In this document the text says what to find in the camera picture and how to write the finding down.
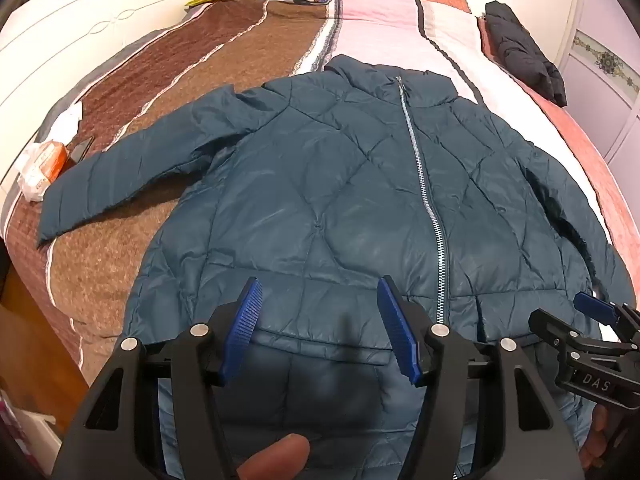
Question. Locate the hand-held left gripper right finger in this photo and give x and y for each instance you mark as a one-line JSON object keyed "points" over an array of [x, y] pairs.
{"points": [[397, 325]]}

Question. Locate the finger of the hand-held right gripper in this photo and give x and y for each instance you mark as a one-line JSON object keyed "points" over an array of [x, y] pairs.
{"points": [[595, 306], [552, 324]]}

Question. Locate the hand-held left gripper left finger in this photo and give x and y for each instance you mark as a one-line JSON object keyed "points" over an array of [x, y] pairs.
{"points": [[246, 322]]}

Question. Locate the teal quilted jacket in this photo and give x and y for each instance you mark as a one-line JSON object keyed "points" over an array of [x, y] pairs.
{"points": [[320, 200]]}

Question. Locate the person's right hand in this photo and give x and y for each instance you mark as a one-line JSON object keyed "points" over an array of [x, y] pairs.
{"points": [[597, 435]]}

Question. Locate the person's left hand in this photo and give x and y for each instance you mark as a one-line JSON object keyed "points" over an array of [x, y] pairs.
{"points": [[272, 460]]}

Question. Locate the white wardrobe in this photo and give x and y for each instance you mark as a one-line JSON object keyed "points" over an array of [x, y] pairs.
{"points": [[600, 90]]}

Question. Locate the black phone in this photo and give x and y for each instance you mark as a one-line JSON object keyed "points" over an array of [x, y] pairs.
{"points": [[81, 149]]}

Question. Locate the orange tissue packet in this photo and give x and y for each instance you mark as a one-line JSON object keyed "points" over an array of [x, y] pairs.
{"points": [[45, 162]]}

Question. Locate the pink checkered cloth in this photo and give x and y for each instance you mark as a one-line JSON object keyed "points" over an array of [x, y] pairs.
{"points": [[5, 412]]}

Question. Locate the black jacket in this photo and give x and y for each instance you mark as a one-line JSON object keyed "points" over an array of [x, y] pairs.
{"points": [[522, 50]]}

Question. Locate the white tissue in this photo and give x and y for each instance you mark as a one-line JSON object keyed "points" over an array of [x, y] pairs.
{"points": [[67, 119]]}

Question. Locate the striped blanket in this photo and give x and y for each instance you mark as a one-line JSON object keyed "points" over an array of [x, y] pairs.
{"points": [[240, 40]]}

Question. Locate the white bed headboard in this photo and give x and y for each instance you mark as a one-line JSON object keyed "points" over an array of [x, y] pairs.
{"points": [[75, 25]]}

